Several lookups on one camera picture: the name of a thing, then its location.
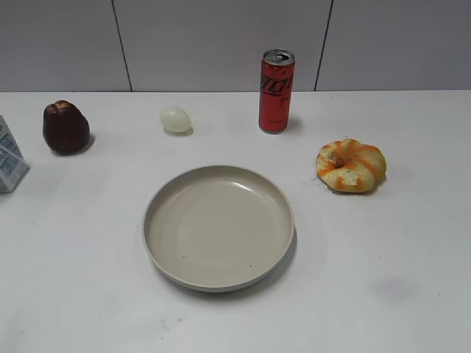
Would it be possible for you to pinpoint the white blue milk carton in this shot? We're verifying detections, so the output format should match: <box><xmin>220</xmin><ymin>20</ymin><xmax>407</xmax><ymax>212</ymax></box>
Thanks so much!
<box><xmin>0</xmin><ymin>116</ymin><xmax>30</xmax><ymax>193</ymax></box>

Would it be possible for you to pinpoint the beige round plate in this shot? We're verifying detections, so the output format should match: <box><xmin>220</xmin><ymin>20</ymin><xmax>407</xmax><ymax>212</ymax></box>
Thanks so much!
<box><xmin>142</xmin><ymin>165</ymin><xmax>295</xmax><ymax>293</ymax></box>

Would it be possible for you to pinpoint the white egg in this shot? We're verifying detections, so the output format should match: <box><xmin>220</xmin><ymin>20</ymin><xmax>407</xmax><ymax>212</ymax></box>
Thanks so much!
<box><xmin>160</xmin><ymin>105</ymin><xmax>191</xmax><ymax>133</ymax></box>

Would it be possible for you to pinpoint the orange yellow bread bun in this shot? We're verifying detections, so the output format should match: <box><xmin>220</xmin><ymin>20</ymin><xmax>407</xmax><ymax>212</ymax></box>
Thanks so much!
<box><xmin>316</xmin><ymin>138</ymin><xmax>387</xmax><ymax>193</ymax></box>

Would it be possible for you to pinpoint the red soda can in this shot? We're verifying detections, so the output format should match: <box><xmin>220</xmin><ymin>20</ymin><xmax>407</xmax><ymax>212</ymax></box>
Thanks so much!
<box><xmin>258</xmin><ymin>49</ymin><xmax>295</xmax><ymax>134</ymax></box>

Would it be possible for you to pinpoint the dark brown canele cake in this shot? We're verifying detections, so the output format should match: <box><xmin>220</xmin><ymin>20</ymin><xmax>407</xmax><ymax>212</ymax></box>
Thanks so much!
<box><xmin>43</xmin><ymin>100</ymin><xmax>91</xmax><ymax>155</ymax></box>

